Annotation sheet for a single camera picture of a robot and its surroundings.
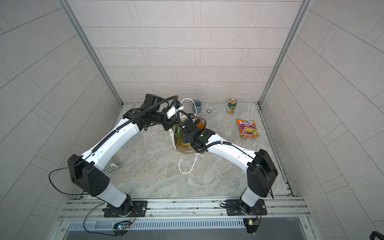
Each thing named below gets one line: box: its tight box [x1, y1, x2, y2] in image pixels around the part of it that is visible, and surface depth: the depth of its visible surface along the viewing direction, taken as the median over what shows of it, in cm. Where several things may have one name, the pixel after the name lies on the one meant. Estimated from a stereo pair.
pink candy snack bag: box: [236, 119, 260, 138], surface depth 101 cm
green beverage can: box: [228, 98, 237, 110], surface depth 107 cm
